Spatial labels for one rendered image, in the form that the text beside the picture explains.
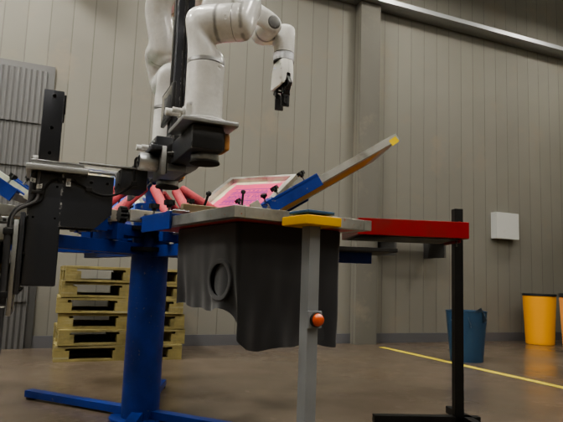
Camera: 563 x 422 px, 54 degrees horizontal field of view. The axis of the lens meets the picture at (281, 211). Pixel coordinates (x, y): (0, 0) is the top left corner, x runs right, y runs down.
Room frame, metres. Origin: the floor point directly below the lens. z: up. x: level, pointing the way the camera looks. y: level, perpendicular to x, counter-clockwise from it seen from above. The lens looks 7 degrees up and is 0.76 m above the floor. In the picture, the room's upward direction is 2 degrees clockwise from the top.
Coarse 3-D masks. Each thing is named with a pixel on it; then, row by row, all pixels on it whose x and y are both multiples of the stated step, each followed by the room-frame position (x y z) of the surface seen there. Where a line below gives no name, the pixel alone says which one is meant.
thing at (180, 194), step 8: (152, 184) 2.93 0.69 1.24; (144, 192) 2.87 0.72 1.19; (152, 192) 2.86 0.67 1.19; (160, 192) 2.85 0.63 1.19; (176, 192) 2.93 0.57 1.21; (184, 192) 3.00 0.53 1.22; (192, 192) 3.01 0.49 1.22; (112, 200) 2.84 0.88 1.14; (136, 200) 2.82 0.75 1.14; (160, 200) 2.79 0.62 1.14; (176, 200) 2.91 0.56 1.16; (184, 200) 2.87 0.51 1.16; (200, 200) 3.01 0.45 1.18; (112, 208) 2.70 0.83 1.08; (128, 208) 3.27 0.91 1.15; (160, 208) 2.76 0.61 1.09
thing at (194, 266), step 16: (224, 224) 1.91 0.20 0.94; (192, 240) 2.11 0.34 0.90; (208, 240) 2.01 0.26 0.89; (224, 240) 1.90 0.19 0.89; (192, 256) 2.11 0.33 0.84; (208, 256) 2.01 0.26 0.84; (224, 256) 1.90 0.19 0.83; (192, 272) 2.12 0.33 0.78; (208, 272) 2.01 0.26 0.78; (224, 272) 1.92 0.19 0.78; (192, 288) 2.12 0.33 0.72; (208, 288) 2.02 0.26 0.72; (224, 288) 1.91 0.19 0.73; (192, 304) 2.12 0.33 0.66; (208, 304) 2.03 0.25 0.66; (224, 304) 1.90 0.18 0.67
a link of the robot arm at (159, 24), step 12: (156, 0) 1.67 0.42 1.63; (168, 0) 1.69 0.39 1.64; (156, 12) 1.68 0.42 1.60; (168, 12) 1.71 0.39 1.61; (156, 24) 1.69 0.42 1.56; (168, 24) 1.71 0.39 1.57; (156, 36) 1.70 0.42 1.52; (168, 36) 1.70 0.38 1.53; (156, 48) 1.70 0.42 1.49; (168, 48) 1.70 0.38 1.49; (156, 60) 1.75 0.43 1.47; (168, 60) 1.75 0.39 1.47; (156, 72) 1.81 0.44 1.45
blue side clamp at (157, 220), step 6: (144, 216) 2.33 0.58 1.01; (150, 216) 2.27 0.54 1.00; (156, 216) 2.22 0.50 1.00; (162, 216) 2.17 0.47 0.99; (168, 216) 2.11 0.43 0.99; (144, 222) 2.32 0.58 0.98; (150, 222) 2.27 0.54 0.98; (156, 222) 2.22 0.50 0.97; (162, 222) 2.16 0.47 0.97; (168, 222) 2.11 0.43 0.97; (144, 228) 2.32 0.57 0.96; (150, 228) 2.27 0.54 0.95; (156, 228) 2.21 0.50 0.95; (162, 228) 2.16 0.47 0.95; (168, 228) 2.11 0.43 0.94
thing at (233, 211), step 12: (180, 216) 2.05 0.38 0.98; (192, 216) 1.96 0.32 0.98; (204, 216) 1.88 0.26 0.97; (216, 216) 1.81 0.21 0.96; (228, 216) 1.74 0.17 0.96; (240, 216) 1.73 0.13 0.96; (252, 216) 1.75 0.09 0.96; (264, 216) 1.77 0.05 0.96; (276, 216) 1.80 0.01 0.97; (288, 216) 1.83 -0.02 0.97; (336, 228) 1.97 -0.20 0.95; (348, 228) 1.98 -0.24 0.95; (360, 228) 2.01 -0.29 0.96
